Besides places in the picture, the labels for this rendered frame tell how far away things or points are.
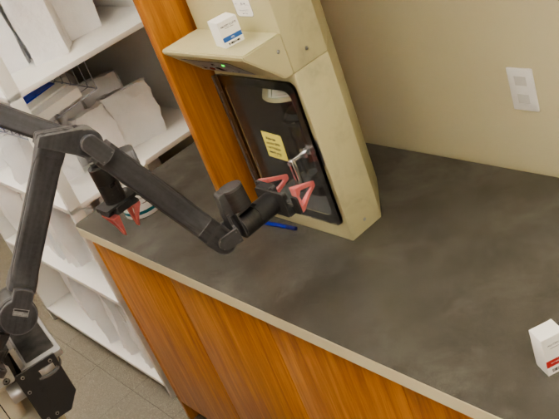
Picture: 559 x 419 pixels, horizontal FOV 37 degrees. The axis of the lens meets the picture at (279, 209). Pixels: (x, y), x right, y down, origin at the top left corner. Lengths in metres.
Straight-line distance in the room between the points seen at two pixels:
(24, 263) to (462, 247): 0.97
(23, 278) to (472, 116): 1.18
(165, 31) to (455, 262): 0.89
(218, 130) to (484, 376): 0.99
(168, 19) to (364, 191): 0.64
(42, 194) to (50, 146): 0.10
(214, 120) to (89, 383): 1.81
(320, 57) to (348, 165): 0.28
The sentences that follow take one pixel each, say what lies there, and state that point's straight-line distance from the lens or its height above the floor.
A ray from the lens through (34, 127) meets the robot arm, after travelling 2.14.
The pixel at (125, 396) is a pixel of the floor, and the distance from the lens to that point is 3.54.
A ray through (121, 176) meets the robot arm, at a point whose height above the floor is 1.39.
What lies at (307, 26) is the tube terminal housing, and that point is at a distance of 1.88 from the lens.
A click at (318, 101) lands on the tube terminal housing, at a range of 1.92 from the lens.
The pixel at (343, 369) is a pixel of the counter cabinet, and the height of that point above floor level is 0.81.
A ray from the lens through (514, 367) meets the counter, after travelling 1.63.
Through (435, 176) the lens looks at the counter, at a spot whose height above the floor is 0.94.
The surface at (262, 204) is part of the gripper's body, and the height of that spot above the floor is 1.17.
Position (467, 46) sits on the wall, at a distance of 2.11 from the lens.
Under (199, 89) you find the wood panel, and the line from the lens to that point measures 2.16.
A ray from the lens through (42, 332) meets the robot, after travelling 2.11.
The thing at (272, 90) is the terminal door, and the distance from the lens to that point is 1.94.
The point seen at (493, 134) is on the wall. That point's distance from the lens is 2.20.
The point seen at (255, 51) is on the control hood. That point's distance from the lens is 1.79.
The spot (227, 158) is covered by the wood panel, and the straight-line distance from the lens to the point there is 2.24.
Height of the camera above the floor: 2.07
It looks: 29 degrees down
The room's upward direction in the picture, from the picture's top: 22 degrees counter-clockwise
